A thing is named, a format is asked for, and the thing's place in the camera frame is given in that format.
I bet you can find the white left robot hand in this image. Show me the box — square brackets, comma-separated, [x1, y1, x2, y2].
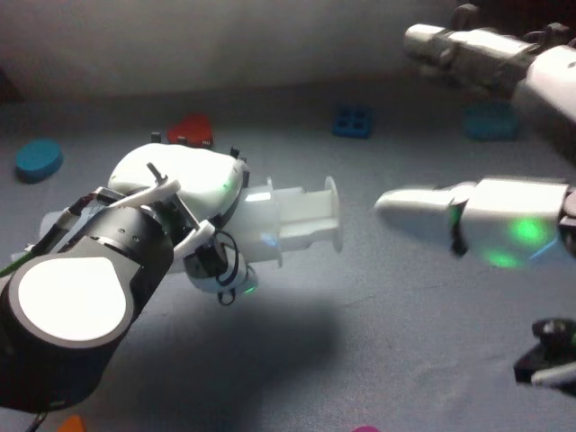
[107, 131, 262, 307]

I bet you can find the green cube block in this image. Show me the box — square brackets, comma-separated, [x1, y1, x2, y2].
[463, 102, 519, 142]

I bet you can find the orange triangle block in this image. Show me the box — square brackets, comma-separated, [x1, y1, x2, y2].
[57, 414, 86, 432]

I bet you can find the large translucent plastic syringe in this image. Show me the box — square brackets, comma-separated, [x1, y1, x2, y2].
[38, 175, 347, 269]

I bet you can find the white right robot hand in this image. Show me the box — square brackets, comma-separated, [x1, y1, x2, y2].
[373, 4, 576, 271]

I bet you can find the red heart block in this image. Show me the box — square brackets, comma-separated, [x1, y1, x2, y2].
[166, 112, 215, 149]

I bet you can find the blue four-hole square block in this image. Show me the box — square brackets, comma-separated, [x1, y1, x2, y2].
[331, 104, 378, 140]

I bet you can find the grey table cloth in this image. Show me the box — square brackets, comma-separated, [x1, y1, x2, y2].
[0, 74, 576, 432]

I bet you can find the blue round disc block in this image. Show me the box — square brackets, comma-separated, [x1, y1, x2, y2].
[14, 139, 65, 185]

